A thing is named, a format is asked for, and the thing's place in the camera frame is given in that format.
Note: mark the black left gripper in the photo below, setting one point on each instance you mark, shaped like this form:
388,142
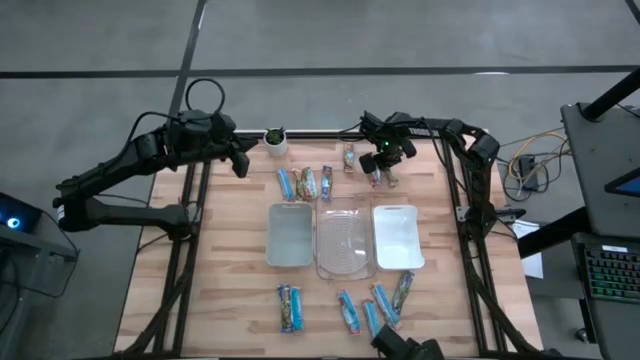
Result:
220,135

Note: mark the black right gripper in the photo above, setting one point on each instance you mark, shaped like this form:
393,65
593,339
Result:
392,142

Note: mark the blue bar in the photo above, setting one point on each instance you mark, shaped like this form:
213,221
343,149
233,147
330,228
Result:
285,184

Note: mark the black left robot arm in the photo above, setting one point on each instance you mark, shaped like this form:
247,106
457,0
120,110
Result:
125,215

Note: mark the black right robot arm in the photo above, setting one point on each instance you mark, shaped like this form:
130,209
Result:
482,150

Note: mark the small plant in white pot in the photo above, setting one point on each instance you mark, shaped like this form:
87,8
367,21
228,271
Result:
275,142

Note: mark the clear plastic bin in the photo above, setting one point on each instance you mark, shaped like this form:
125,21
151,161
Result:
322,205

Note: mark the white plastic bin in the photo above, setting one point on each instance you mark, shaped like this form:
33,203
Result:
398,237

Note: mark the light grey plastic bin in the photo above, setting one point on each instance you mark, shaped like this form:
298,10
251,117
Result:
290,235

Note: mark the grey mounting plate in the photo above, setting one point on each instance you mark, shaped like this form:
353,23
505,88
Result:
462,214

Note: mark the black power adapter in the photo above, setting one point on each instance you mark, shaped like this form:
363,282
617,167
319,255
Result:
528,172

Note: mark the white paper sheet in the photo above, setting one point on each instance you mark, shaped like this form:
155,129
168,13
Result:
532,265

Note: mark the black desk beam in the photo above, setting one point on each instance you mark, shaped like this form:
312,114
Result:
550,235

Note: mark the black blocky object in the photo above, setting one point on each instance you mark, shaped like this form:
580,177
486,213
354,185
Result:
405,347

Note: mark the grey desk top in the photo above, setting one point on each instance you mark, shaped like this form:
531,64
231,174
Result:
595,170

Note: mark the black computer with blue light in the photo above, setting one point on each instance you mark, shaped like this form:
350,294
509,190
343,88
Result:
15,220

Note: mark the grey equipment cart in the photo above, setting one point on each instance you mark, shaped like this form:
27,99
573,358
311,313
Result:
30,260

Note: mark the black pole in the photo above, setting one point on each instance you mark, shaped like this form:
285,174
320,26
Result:
612,95

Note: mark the tablet with blue screen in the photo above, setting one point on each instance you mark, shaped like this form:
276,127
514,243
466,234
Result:
627,185

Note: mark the backlit black keyboard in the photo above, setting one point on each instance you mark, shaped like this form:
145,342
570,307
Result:
612,275

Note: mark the black caster wheel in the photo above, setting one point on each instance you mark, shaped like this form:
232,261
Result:
581,335

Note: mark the dark keyboard desk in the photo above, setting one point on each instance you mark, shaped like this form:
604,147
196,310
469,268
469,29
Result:
610,325

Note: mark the black frame rail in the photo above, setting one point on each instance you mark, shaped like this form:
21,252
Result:
315,135

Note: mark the black base bracket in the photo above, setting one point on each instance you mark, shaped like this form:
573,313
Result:
510,215

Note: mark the black frame truss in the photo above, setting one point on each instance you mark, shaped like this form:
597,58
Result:
185,300
473,300

